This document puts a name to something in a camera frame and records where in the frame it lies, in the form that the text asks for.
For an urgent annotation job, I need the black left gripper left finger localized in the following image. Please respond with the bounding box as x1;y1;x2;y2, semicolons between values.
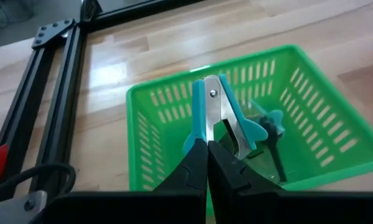
42;138;210;224

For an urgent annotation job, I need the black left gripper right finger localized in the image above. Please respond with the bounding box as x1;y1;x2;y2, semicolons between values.
207;141;373;224

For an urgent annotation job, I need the black staple remover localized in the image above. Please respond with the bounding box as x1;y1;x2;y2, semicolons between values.
259;115;288;184

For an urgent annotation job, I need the teal staple remover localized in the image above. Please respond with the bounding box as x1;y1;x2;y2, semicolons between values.
250;99;286;138
182;73;269;161

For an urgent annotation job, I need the green plastic basket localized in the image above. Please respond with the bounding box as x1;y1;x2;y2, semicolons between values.
126;44;373;217

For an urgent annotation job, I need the black cable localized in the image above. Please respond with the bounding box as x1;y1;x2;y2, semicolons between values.
0;162;78;203

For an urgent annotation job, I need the black table frame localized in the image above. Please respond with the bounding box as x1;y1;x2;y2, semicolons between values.
0;0;206;203

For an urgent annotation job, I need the grey metal bracket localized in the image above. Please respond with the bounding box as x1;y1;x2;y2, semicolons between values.
0;190;48;224

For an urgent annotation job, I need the black corner bracket plate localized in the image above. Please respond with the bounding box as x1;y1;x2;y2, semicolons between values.
31;19;76;50

